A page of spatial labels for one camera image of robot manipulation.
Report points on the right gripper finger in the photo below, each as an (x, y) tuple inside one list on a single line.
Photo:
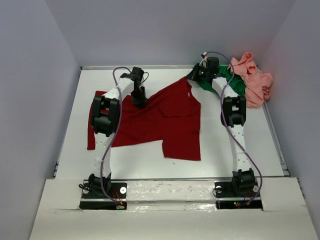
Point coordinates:
[(194, 72), (198, 79)]

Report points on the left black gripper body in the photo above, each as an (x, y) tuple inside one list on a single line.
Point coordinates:
[(138, 99)]

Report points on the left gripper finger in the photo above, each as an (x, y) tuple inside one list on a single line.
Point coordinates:
[(143, 99), (136, 95)]

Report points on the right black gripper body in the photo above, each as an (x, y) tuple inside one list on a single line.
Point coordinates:
[(195, 73)]

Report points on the red t-shirt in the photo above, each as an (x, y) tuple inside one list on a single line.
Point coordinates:
[(172, 115)]

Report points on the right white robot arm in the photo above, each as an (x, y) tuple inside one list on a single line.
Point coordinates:
[(233, 117)]

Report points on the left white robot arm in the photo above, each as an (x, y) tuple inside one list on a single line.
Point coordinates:
[(106, 116)]

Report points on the green t-shirt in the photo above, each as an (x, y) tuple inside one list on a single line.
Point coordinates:
[(237, 84)]

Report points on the pink t-shirt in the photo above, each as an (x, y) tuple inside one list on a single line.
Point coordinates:
[(257, 83)]

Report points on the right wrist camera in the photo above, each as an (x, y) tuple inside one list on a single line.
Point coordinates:
[(203, 62)]

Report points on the metal rail back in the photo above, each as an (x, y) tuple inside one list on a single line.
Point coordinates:
[(144, 67)]

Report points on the metal rail front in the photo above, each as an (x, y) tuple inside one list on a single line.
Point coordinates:
[(228, 178)]

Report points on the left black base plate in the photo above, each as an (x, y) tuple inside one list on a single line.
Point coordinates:
[(95, 199)]

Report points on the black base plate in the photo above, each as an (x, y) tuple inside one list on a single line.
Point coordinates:
[(227, 199), (95, 199)]

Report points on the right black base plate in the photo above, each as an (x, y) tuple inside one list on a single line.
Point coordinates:
[(227, 199)]

